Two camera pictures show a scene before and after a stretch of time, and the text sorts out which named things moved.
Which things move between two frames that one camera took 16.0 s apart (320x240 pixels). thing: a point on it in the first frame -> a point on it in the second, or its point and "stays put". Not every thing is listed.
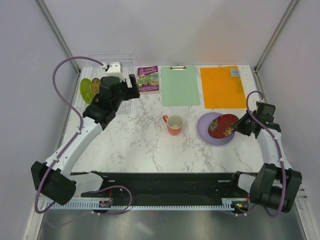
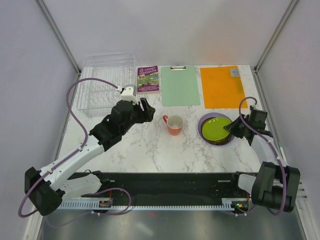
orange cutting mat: x=222 y=88 stays put
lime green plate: x=86 y=90 -> x=213 y=128
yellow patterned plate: x=96 y=85 -> x=220 y=141
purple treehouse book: x=147 y=78 stays put
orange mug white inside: x=175 y=123 stays put
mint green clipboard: x=180 y=86 stays put
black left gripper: x=133 y=92 -> x=146 y=116
